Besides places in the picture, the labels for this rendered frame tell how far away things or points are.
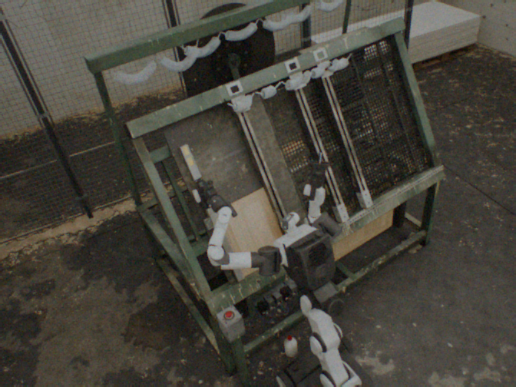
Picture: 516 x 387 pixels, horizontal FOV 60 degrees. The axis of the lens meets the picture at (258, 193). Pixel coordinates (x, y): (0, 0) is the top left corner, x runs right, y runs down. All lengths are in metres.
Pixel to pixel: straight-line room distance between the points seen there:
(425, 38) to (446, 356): 4.88
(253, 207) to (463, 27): 5.56
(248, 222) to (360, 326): 1.40
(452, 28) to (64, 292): 6.33
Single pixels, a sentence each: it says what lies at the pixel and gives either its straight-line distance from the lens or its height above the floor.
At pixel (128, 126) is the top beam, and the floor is 1.95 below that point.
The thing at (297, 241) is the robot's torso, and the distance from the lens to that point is 2.52.
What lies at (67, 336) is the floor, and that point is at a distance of 4.33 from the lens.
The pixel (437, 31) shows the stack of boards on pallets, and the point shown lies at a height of 0.54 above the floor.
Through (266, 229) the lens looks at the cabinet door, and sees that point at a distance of 3.04.
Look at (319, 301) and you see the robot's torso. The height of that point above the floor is 1.07.
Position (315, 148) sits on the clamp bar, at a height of 1.41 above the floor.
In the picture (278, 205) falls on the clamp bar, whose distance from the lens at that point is 3.02.
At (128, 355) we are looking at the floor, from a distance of 3.99.
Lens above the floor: 3.20
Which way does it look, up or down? 40 degrees down
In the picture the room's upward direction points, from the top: 8 degrees counter-clockwise
